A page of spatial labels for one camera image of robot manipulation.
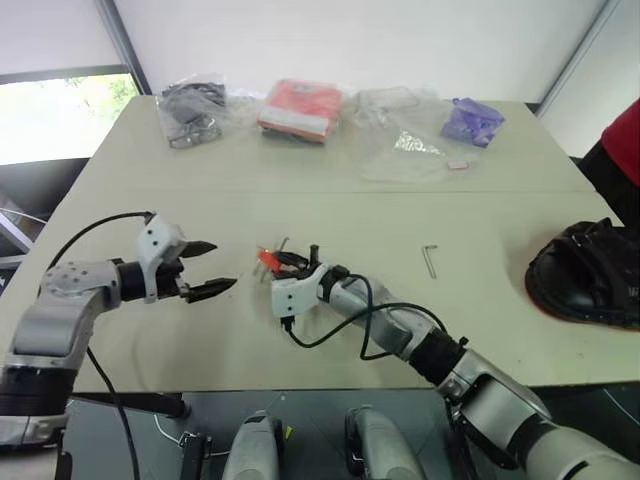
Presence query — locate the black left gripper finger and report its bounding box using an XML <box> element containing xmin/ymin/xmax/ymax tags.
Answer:
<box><xmin>180</xmin><ymin>276</ymin><xmax>238</xmax><ymax>305</ymax></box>
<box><xmin>181</xmin><ymin>240</ymin><xmax>219</xmax><ymax>261</ymax></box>

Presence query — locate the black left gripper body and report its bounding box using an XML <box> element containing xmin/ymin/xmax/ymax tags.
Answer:
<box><xmin>157</xmin><ymin>243</ymin><xmax>194</xmax><ymax>303</ymax></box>

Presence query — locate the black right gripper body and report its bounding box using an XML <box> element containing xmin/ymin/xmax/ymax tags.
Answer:
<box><xmin>278</xmin><ymin>243</ymin><xmax>324</xmax><ymax>282</ymax></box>

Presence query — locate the red hex key holder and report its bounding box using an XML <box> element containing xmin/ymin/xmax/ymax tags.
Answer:
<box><xmin>252</xmin><ymin>236</ymin><xmax>292</xmax><ymax>284</ymax></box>

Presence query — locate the large clear plastic bag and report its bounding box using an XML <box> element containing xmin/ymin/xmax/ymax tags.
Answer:
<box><xmin>348</xmin><ymin>86</ymin><xmax>482</xmax><ymax>185</ymax></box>

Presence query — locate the clear bag of black parts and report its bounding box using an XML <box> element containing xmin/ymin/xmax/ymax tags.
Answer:
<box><xmin>157</xmin><ymin>73</ymin><xmax>227</xmax><ymax>151</ymax></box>

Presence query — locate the red and white package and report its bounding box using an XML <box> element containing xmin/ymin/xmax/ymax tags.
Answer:
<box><xmin>256</xmin><ymin>78</ymin><xmax>347</xmax><ymax>147</ymax></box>

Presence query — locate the metal rack beside table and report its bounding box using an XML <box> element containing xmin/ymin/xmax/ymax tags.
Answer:
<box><xmin>0</xmin><ymin>183</ymin><xmax>52</xmax><ymax>272</ymax></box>

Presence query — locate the small bag of silver screws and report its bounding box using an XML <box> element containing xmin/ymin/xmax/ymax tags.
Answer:
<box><xmin>393</xmin><ymin>129</ymin><xmax>443</xmax><ymax>157</ymax></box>

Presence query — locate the grey rounded robot leg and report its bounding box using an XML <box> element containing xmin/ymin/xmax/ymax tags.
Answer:
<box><xmin>344</xmin><ymin>404</ymin><xmax>427</xmax><ymax>480</ymax></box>
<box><xmin>221</xmin><ymin>409</ymin><xmax>282</xmax><ymax>480</ymax></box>

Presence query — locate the black clamp under table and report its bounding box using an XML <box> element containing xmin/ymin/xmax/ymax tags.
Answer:
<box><xmin>178</xmin><ymin>431</ymin><xmax>215</xmax><ymax>480</ymax></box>

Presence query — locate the purple plastic bag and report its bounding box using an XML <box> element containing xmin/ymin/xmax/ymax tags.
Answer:
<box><xmin>439</xmin><ymin>96</ymin><xmax>507</xmax><ymax>150</ymax></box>

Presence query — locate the black bag with red trim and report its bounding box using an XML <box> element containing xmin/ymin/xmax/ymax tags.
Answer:
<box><xmin>524</xmin><ymin>216</ymin><xmax>640</xmax><ymax>332</ymax></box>

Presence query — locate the person in red shirt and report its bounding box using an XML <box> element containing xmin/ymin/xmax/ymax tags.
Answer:
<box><xmin>578</xmin><ymin>96</ymin><xmax>640</xmax><ymax>232</ymax></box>

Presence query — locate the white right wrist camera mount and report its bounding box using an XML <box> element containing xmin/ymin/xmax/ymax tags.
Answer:
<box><xmin>270</xmin><ymin>263</ymin><xmax>332</xmax><ymax>322</ymax></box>

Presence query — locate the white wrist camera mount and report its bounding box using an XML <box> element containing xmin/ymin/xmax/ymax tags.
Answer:
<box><xmin>270</xmin><ymin>263</ymin><xmax>332</xmax><ymax>322</ymax></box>
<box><xmin>134</xmin><ymin>214</ymin><xmax>189</xmax><ymax>305</ymax></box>

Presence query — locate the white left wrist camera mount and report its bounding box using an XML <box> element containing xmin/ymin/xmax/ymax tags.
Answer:
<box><xmin>134</xmin><ymin>214</ymin><xmax>189</xmax><ymax>305</ymax></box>

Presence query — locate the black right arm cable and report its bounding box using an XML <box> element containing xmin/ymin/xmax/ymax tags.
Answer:
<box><xmin>280</xmin><ymin>272</ymin><xmax>447</xmax><ymax>362</ymax></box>

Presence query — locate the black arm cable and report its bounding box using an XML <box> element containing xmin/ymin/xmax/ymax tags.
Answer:
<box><xmin>280</xmin><ymin>272</ymin><xmax>447</xmax><ymax>362</ymax></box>
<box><xmin>49</xmin><ymin>211</ymin><xmax>157</xmax><ymax>480</ymax></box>

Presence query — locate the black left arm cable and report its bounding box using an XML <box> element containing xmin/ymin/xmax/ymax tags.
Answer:
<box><xmin>49</xmin><ymin>211</ymin><xmax>157</xmax><ymax>480</ymax></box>

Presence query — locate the black table frame bar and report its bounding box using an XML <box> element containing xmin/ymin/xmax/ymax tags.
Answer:
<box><xmin>69</xmin><ymin>392</ymin><xmax>192</xmax><ymax>420</ymax></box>

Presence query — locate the thin white wire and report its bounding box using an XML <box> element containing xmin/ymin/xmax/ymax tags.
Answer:
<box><xmin>153</xmin><ymin>413</ymin><xmax>182</xmax><ymax>445</ymax></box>

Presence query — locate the dark window frame post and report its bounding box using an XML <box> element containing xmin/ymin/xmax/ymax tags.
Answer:
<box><xmin>95</xmin><ymin>0</ymin><xmax>154</xmax><ymax>97</ymax></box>

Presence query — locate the grey wall frame post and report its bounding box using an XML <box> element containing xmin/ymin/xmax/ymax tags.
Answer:
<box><xmin>536</xmin><ymin>0</ymin><xmax>627</xmax><ymax>120</ymax></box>

